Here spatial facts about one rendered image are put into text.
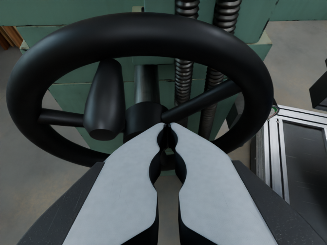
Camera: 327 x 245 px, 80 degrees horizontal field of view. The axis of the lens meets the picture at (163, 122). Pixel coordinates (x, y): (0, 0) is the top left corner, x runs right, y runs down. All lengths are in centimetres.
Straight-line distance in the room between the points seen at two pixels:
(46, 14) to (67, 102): 21
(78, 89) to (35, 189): 82
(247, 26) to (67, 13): 25
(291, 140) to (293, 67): 84
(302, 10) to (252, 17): 17
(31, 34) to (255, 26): 33
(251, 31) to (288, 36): 186
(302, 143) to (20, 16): 109
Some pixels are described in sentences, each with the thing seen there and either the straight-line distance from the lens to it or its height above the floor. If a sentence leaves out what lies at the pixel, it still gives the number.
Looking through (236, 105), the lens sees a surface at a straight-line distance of 54.
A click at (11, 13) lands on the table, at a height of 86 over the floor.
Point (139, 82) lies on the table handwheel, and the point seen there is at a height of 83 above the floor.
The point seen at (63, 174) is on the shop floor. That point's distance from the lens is 118.
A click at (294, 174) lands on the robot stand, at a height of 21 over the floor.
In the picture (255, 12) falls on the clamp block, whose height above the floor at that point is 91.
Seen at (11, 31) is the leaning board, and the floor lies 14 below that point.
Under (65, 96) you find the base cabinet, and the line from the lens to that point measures 51.
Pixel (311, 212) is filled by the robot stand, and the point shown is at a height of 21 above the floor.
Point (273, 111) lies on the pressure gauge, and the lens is 51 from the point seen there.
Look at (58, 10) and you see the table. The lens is 37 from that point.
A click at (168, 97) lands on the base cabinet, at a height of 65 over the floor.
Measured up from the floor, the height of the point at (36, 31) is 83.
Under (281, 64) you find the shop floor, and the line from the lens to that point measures 180.
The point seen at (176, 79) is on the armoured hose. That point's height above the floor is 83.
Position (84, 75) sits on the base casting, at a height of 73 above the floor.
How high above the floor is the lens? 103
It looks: 58 degrees down
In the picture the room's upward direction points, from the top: 2 degrees clockwise
